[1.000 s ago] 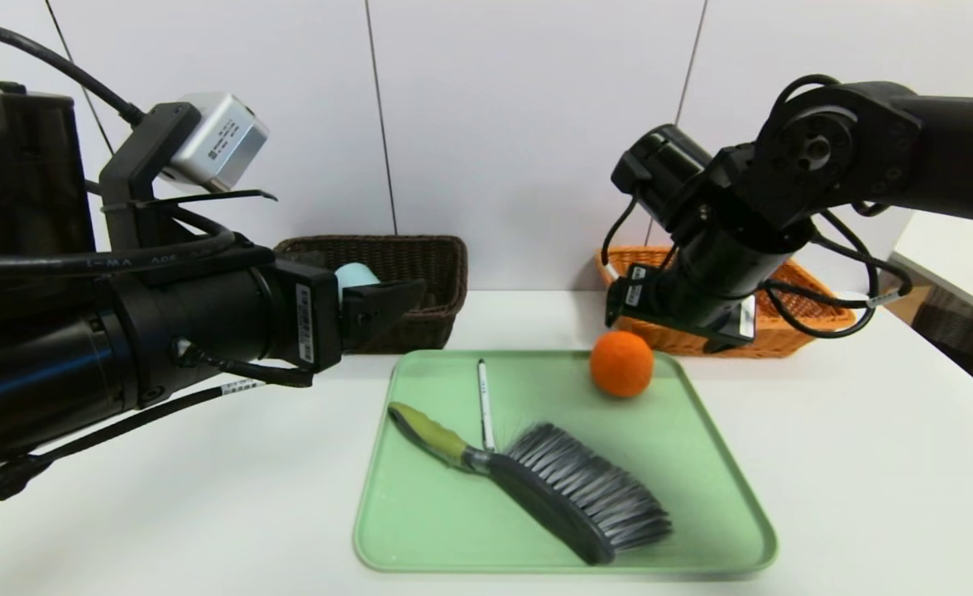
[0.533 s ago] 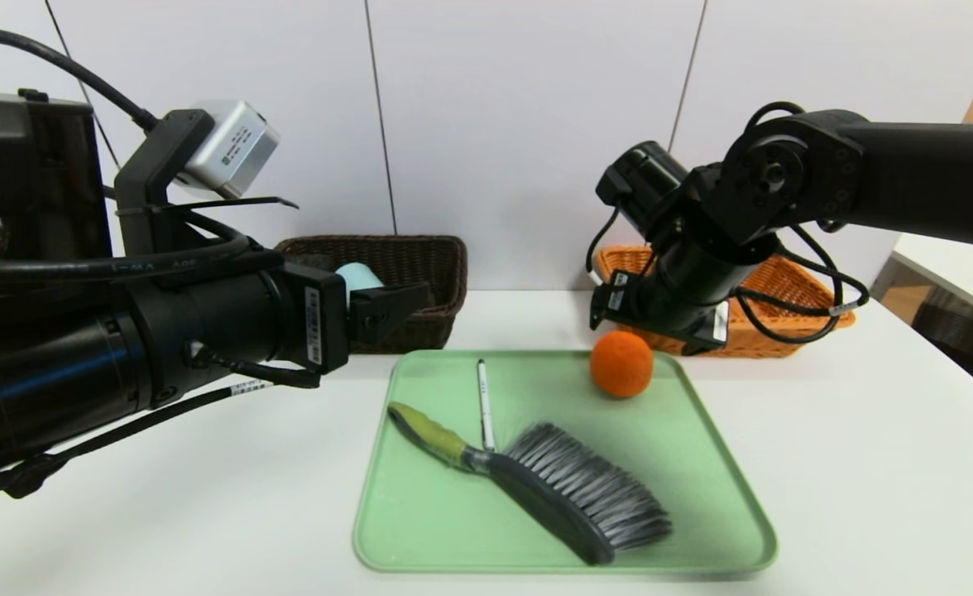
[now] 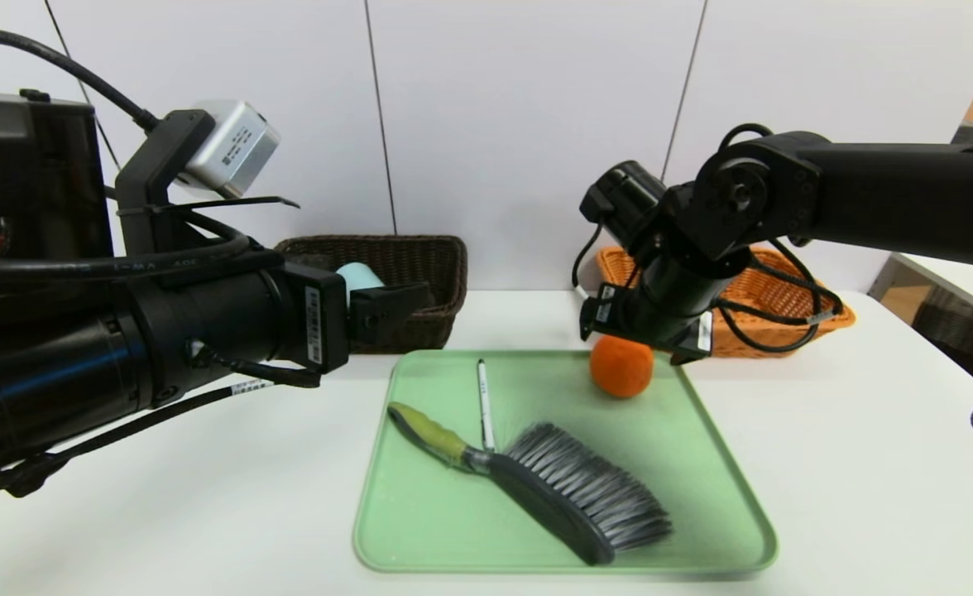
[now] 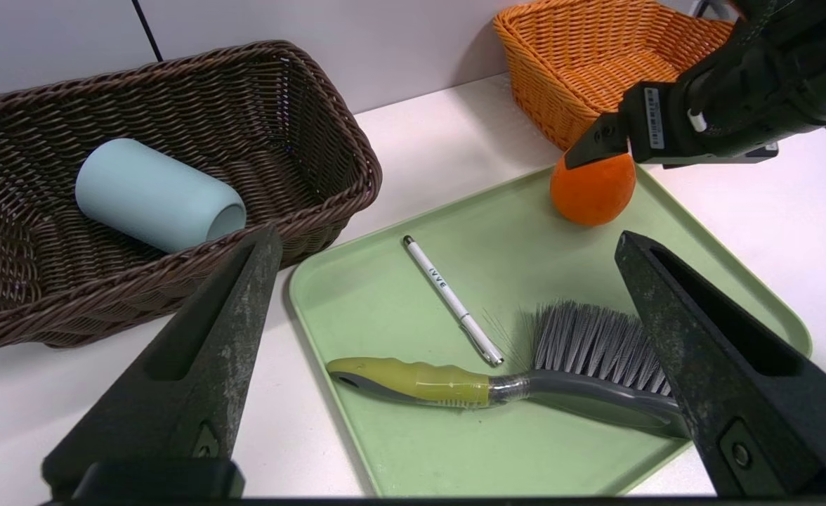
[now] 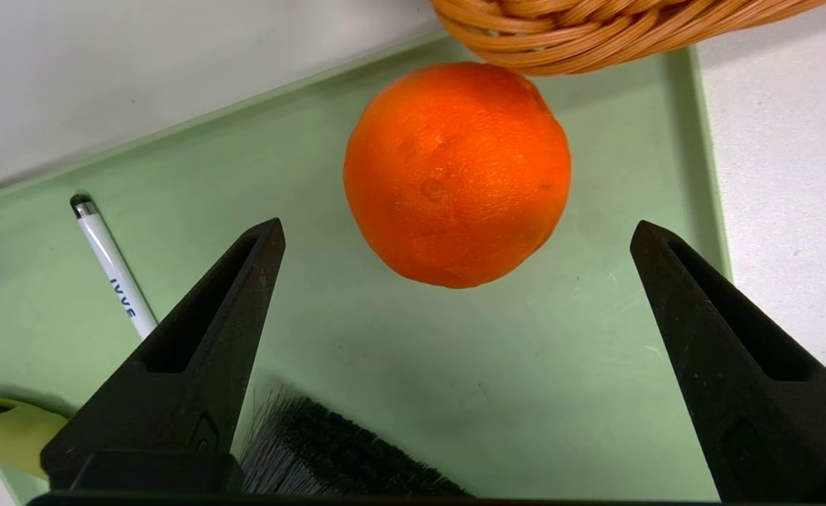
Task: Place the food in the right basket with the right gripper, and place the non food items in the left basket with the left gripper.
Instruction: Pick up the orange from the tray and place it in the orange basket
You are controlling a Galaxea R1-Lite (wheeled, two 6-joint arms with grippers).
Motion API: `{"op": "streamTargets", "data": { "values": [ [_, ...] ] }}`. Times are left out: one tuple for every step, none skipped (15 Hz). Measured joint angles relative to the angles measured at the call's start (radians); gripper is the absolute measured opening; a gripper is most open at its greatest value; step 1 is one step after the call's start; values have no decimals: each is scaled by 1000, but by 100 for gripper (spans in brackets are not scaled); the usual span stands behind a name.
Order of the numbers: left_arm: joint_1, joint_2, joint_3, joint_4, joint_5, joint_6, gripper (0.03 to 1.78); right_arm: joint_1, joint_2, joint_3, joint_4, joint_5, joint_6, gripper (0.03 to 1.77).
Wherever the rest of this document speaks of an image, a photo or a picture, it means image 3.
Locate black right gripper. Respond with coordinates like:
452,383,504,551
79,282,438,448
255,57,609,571
579,255,715,366

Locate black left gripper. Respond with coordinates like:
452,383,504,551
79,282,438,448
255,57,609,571
171,261,431,375

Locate orange fruit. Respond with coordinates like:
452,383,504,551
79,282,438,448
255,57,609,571
590,334,655,399

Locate blue-grey plastic cup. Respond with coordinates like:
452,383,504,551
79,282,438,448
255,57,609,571
335,262,386,305

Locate green-handled black dust brush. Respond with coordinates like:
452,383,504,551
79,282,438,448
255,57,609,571
387,401,673,566

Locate dark brown wicker basket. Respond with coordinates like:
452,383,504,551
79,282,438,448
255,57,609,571
276,235,468,355

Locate orange wicker basket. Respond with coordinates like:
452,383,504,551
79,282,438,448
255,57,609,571
596,244,856,358

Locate white pen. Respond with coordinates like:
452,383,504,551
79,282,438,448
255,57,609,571
476,359,496,453

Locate light green plastic tray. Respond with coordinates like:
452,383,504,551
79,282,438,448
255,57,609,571
353,349,779,574

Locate white side table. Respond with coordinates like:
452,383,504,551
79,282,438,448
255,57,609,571
892,252,973,325

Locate black cable tie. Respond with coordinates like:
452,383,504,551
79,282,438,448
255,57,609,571
118,195,301,214

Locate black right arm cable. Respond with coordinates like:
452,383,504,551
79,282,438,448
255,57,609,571
714,238,846,354

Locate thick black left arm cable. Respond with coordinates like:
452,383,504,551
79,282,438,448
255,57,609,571
0,234,285,282

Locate black left camera cable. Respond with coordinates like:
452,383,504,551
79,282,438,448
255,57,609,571
0,30,161,133

